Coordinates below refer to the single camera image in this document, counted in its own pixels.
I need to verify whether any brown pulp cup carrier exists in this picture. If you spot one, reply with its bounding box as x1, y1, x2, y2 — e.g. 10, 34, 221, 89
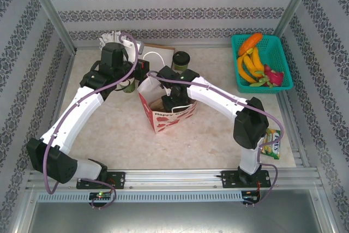
148, 99, 167, 113

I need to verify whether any white red paper gift bag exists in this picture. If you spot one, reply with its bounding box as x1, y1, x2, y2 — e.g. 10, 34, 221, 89
137, 51, 198, 135

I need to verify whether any yellow toy banana bunch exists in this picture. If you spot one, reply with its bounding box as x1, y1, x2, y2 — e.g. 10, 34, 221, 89
236, 46, 266, 85

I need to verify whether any orange toy fruit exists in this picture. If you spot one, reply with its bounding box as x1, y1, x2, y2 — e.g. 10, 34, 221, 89
239, 33, 263, 55

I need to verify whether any green toy pea pod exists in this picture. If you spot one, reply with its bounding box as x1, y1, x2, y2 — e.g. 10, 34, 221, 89
250, 77, 275, 88

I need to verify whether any pink toy dragon fruit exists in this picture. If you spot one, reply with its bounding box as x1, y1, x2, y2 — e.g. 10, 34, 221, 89
262, 64, 285, 86

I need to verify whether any teal plastic basket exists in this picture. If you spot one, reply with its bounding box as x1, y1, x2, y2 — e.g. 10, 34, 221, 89
231, 34, 294, 94

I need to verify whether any yellow green candy bag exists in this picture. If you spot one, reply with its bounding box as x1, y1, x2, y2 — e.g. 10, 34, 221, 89
260, 128, 281, 160

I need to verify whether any aluminium mounting rail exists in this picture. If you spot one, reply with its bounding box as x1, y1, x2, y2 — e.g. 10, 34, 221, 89
26, 169, 321, 190

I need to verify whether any aluminium frame post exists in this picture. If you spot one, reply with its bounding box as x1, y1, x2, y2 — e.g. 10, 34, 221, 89
23, 0, 77, 53
273, 0, 319, 37

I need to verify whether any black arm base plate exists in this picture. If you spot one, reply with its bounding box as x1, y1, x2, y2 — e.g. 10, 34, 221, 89
220, 170, 272, 189
76, 171, 126, 190

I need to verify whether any grey slotted cable duct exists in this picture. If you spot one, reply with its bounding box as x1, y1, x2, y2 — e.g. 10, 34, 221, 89
37, 190, 262, 204

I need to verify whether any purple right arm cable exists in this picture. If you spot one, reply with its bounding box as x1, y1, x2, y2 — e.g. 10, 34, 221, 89
147, 70, 284, 207

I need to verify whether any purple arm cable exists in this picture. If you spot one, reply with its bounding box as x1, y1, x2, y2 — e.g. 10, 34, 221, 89
147, 70, 284, 207
43, 32, 139, 210

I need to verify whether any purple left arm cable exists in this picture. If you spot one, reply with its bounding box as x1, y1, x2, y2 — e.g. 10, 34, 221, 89
43, 32, 139, 210

